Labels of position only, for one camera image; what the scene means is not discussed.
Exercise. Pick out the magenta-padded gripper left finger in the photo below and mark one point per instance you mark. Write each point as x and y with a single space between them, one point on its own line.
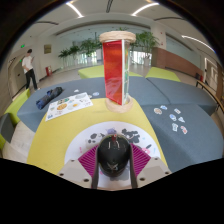
87 161

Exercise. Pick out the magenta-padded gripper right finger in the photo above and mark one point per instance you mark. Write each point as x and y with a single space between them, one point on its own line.
140 160

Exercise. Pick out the black computer mouse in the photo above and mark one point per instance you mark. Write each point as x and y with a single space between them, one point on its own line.
114 155

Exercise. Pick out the small scattered stickers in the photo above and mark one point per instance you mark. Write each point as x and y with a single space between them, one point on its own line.
172 117

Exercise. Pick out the white sticker sheet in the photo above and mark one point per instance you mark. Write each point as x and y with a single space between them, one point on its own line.
68 106

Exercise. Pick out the dark blue folded umbrella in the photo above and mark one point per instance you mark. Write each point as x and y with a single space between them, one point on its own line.
49 97

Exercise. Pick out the grey seat block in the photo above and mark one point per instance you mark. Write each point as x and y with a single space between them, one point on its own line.
6 128

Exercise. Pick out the yellow-green upholstered bench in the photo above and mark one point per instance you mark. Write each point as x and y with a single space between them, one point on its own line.
16 104
90 71

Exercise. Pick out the red column with wooden ends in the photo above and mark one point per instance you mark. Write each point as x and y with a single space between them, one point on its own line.
113 73

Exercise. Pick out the dark framed chair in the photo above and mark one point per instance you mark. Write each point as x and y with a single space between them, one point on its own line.
210 91

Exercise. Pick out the red fire extinguisher box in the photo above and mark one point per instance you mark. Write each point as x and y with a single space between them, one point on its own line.
48 71

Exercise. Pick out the person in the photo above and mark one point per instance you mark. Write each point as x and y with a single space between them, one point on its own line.
30 68

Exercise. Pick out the row of potted plants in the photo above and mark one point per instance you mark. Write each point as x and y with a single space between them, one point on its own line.
87 45

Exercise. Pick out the green exit sign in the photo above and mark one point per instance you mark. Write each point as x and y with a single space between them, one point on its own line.
23 46

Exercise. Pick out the ceiling light strips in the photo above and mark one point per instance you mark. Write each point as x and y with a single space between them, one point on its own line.
75 9

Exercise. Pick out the framed wall picture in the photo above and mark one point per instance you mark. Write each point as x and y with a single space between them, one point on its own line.
47 49

